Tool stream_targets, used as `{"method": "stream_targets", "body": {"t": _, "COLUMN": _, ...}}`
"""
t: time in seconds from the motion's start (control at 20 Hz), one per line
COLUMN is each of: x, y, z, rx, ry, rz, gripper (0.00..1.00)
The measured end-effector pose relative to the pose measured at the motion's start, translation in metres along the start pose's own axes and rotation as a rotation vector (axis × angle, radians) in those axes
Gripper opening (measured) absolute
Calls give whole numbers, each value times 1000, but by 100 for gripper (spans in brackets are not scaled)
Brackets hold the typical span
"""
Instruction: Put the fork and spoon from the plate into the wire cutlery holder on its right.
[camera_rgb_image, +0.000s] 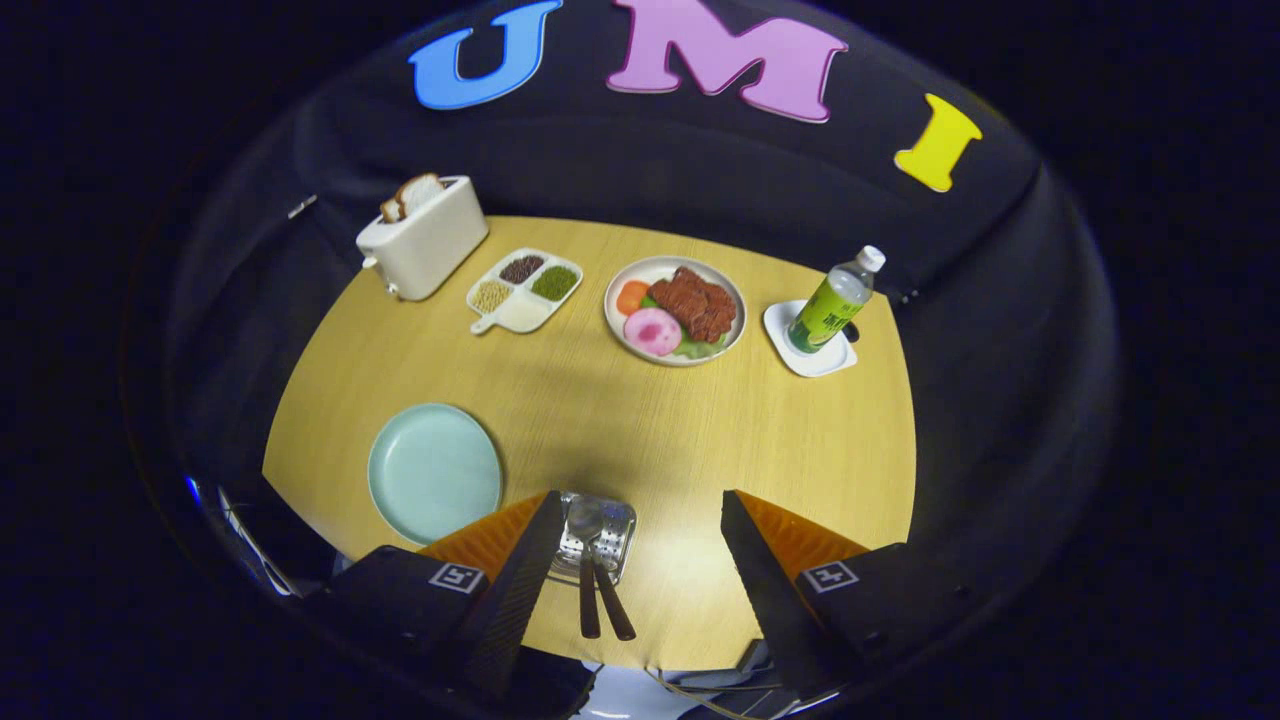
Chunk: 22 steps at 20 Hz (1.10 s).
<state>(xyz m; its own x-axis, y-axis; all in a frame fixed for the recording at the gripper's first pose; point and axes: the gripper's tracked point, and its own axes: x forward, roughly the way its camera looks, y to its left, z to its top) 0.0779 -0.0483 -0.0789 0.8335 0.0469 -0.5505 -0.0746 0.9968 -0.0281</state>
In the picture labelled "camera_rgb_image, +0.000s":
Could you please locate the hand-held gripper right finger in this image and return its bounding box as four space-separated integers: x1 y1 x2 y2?
718 489 993 703

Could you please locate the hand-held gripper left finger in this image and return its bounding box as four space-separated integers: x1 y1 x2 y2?
300 490 566 701

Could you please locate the metal spoon brown handle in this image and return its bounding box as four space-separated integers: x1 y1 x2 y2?
566 498 604 641

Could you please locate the metal fork brown handle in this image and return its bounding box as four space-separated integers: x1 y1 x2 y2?
590 530 638 643

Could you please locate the perforated metal tray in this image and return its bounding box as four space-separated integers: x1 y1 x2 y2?
548 491 638 588

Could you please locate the light green round plate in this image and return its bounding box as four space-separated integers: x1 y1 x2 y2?
367 403 504 547

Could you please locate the white square coaster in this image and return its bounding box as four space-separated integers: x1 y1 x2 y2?
763 299 859 379

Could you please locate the white divided dish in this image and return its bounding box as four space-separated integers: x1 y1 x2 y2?
466 247 584 336

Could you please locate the pink ham slice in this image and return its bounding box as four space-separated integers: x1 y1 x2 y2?
623 307 683 358

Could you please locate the green label drink bottle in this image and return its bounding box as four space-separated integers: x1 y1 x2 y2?
787 245 888 354

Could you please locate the brown meat piece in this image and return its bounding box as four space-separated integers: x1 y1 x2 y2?
650 266 739 344

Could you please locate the white round food plate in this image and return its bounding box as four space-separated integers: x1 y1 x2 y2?
603 255 748 368

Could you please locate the white toaster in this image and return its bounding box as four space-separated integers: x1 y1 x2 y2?
356 176 490 303

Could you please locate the large toast bread slice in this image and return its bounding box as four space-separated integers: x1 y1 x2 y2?
394 173 447 216

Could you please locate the grey metal frame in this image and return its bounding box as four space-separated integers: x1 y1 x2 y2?
215 485 301 598

